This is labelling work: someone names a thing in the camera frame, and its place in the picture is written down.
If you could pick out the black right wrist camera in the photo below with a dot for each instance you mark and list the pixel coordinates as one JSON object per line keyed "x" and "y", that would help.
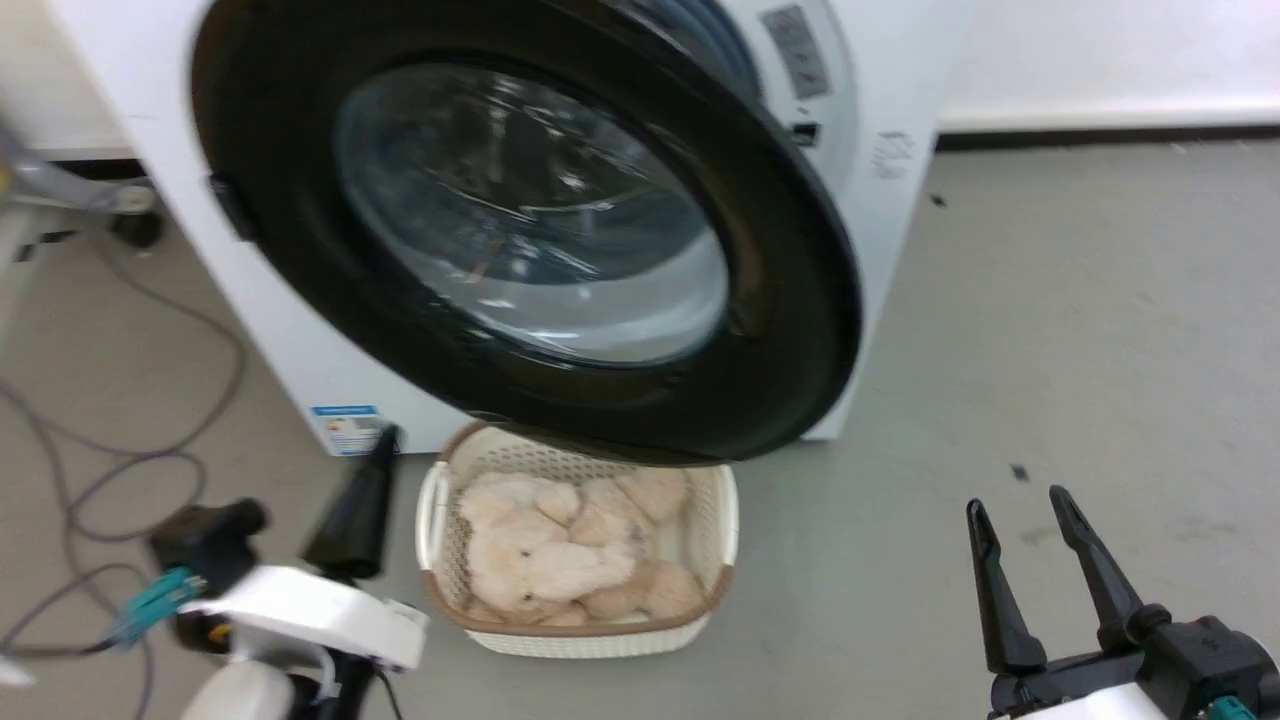
{"x": 1215, "y": 655}

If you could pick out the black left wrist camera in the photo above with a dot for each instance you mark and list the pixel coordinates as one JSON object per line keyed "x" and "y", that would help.
{"x": 210, "y": 540}

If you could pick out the white laundry basket brown rim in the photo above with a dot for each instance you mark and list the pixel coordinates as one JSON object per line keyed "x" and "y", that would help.
{"x": 712, "y": 520}

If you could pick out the grey instruction label sticker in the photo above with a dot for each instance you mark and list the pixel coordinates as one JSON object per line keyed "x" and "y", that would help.
{"x": 797, "y": 50}

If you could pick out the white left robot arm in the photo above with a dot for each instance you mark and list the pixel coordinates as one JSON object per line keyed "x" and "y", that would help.
{"x": 240, "y": 695}

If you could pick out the beige plush toy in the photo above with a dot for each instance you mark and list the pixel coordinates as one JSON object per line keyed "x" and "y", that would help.
{"x": 560, "y": 560}

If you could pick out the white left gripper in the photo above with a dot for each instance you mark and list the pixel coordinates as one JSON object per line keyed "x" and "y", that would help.
{"x": 320, "y": 610}

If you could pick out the blue energy label sticker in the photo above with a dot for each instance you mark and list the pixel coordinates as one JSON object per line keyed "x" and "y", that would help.
{"x": 347, "y": 430}

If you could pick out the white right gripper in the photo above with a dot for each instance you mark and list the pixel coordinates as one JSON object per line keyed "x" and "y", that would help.
{"x": 1080, "y": 695}

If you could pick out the white front-load washing machine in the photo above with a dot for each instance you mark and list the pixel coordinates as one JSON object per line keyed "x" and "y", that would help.
{"x": 905, "y": 70}

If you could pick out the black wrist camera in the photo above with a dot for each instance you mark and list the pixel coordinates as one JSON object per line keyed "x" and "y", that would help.
{"x": 1215, "y": 655}
{"x": 210, "y": 540}

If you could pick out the black baseboard strip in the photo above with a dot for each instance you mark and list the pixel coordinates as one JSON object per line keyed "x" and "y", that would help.
{"x": 1100, "y": 138}

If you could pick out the black round glass washer door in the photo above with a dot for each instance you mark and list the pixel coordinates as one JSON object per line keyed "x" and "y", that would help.
{"x": 790, "y": 300}

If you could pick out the grey wheeled cart frame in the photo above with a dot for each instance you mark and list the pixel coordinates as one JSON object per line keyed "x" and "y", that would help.
{"x": 60, "y": 190}

